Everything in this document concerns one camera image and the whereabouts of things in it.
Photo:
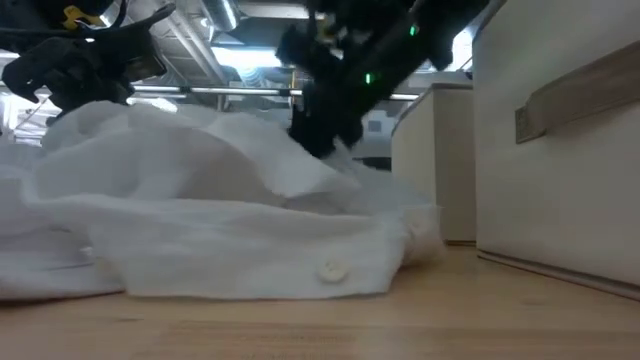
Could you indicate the white button shirt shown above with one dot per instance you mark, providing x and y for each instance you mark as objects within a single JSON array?
[{"x": 200, "y": 240}]

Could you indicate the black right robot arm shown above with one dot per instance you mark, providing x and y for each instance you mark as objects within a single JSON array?
[{"x": 400, "y": 50}]

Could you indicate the grey wall vent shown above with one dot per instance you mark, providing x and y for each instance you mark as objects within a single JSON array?
[{"x": 374, "y": 126}]

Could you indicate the ceiling light panel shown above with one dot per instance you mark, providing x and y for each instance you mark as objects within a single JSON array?
[{"x": 247, "y": 57}]

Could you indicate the cream fabric storage bin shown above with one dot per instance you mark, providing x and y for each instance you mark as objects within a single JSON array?
[
  {"x": 550, "y": 200},
  {"x": 435, "y": 175}
]

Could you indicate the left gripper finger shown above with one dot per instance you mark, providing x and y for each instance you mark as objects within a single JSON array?
[{"x": 90, "y": 100}]

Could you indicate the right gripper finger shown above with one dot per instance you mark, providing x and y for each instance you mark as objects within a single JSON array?
[{"x": 325, "y": 140}]

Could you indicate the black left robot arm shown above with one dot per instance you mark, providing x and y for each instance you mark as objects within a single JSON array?
[{"x": 30, "y": 15}]

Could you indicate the fluorescent light tube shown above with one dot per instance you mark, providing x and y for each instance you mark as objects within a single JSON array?
[{"x": 240, "y": 91}]

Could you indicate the silver ceiling duct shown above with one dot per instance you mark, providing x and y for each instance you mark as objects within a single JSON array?
[{"x": 220, "y": 12}]

